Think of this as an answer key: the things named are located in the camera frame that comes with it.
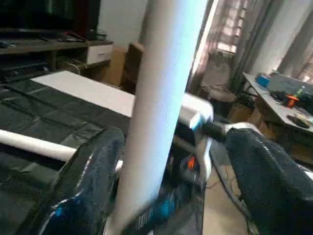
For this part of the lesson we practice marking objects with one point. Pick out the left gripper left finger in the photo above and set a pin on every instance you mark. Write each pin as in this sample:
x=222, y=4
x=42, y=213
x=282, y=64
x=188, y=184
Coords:
x=80, y=191

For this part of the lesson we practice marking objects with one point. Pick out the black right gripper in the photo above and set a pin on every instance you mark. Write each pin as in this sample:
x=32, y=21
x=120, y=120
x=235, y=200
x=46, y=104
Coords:
x=171, y=196

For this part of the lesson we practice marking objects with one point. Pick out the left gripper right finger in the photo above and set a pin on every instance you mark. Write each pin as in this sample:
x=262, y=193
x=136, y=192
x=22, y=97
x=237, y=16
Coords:
x=274, y=186

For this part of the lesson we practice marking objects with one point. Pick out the white plastic table leg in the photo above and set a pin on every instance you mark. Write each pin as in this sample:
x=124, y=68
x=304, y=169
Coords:
x=161, y=107
x=34, y=144

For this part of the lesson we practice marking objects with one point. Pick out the black table mat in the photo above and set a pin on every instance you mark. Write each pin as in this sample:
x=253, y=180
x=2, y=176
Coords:
x=44, y=117

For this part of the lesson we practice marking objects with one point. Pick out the grey cluttered desk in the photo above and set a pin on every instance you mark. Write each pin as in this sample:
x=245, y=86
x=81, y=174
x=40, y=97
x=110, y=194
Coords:
x=283, y=103

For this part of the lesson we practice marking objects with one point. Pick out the brown cardboard box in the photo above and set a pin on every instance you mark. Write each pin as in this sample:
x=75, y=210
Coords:
x=122, y=66

